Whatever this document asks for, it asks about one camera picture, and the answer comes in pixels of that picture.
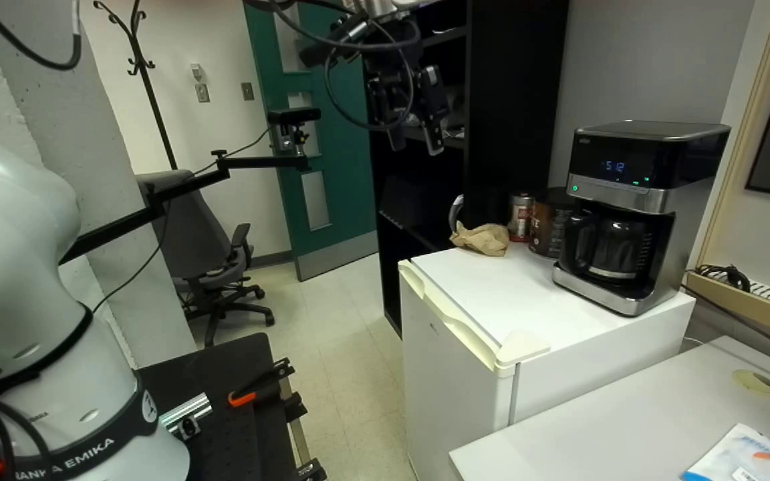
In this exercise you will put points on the tall black shelf cabinet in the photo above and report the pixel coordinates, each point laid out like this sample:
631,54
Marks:
494,135

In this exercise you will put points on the glass coffee carafe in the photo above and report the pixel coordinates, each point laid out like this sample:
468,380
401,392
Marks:
614,249

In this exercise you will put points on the small grey wall plate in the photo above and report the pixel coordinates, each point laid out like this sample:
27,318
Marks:
248,90

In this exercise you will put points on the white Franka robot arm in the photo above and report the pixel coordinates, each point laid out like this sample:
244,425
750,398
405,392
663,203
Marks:
11,269

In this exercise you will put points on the green door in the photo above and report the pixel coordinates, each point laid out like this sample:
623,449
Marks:
332,189

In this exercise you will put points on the black silver coffee maker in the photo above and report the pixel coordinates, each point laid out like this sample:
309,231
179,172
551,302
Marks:
643,178

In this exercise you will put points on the yellowish tape patch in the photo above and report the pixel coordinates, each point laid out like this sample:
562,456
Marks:
756,380

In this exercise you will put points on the black robot cart top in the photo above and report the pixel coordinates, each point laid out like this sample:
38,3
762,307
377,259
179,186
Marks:
226,418

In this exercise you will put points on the wall light switch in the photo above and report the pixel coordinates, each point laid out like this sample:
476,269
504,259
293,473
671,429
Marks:
198,82

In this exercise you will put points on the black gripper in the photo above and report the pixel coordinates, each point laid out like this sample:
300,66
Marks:
405,94

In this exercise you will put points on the small black object on ledge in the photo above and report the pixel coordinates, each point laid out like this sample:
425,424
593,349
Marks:
724,275

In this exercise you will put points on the black camera on mount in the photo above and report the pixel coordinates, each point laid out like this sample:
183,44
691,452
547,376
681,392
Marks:
293,124

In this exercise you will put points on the blue white paper sheet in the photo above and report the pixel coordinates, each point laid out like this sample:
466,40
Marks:
746,456

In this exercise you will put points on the black office chair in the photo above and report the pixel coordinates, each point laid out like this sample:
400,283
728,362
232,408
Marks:
221,275

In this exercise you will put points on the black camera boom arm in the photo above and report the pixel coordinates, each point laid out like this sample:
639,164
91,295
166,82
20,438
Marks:
179,189

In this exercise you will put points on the black coat rack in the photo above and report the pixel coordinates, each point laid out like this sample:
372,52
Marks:
146,82

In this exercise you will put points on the dark brown jar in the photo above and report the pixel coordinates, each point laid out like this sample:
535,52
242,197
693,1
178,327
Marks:
544,227

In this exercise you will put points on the wooden wall ledge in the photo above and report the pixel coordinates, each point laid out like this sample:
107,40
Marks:
750,307

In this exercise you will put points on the small jar with red label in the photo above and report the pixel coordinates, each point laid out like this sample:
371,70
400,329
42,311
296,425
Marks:
520,217

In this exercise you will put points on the white mini fridge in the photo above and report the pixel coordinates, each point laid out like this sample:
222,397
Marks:
510,349

